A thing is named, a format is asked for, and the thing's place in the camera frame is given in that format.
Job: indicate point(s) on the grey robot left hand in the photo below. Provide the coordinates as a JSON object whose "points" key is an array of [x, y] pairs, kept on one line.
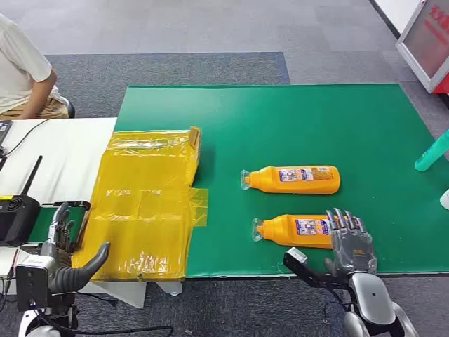
{"points": [[75, 276]]}

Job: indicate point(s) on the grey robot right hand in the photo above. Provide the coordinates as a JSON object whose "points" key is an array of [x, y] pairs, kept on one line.
{"points": [[352, 251]]}

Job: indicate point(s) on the orange bottle with label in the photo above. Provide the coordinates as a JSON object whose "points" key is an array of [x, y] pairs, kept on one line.
{"points": [[281, 230], [298, 183]]}

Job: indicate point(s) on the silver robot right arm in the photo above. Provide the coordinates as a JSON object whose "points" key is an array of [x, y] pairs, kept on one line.
{"points": [[371, 297]]}

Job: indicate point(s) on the person's forearm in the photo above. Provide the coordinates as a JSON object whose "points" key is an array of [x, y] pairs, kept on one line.
{"points": [[40, 100]]}

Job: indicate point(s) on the teal plastic bottle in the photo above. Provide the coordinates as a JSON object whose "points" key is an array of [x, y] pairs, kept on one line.
{"points": [[433, 153]]}

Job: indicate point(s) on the white table support panel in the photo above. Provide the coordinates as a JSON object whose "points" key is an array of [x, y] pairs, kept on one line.
{"points": [[122, 293]]}

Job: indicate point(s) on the small green belt conveyor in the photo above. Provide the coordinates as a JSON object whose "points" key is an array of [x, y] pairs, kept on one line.
{"points": [[44, 223]]}

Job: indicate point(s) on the black radio unit with antenna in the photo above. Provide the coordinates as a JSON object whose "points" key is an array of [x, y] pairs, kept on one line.
{"points": [[16, 218]]}

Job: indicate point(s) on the green table mat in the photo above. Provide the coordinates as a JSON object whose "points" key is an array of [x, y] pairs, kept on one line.
{"points": [[315, 125]]}

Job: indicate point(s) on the black chair part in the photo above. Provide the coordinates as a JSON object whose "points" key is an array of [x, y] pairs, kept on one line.
{"points": [[71, 109]]}

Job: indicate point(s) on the person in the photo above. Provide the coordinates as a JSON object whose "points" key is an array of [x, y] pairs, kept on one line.
{"points": [[17, 60]]}

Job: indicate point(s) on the red and white sign stand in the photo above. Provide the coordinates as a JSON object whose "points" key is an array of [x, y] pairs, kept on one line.
{"points": [[428, 42]]}

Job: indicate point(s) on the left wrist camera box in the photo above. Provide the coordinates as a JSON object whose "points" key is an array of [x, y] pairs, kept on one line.
{"points": [[33, 283]]}

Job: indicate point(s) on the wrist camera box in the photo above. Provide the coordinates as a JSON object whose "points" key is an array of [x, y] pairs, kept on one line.
{"points": [[33, 283], [302, 266]]}

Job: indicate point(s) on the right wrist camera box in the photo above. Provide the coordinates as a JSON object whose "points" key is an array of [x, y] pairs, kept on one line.
{"points": [[302, 266]]}

